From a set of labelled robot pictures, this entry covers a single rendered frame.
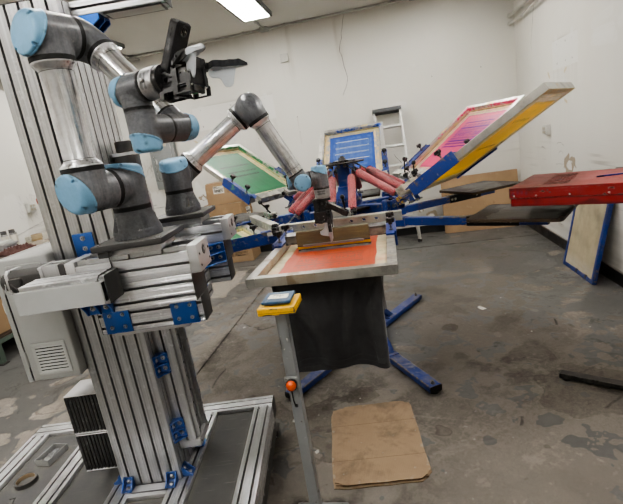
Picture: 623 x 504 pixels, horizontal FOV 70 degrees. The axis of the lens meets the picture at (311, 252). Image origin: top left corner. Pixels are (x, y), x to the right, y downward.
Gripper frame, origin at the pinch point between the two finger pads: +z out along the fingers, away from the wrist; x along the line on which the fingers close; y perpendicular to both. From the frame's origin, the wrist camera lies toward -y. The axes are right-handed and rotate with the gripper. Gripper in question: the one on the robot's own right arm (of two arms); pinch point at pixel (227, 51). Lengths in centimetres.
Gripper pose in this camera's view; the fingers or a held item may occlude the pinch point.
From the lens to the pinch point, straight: 107.5
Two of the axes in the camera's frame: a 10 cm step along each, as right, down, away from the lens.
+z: 8.8, -0.3, -4.7
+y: 0.9, 9.9, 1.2
